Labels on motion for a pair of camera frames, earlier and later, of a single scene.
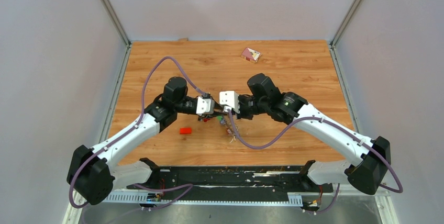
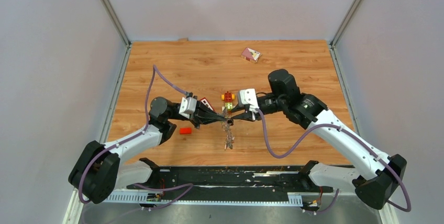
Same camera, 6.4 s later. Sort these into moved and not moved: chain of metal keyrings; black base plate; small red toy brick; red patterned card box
Moved: chain of metal keyrings
Not moved: black base plate; red patterned card box; small red toy brick
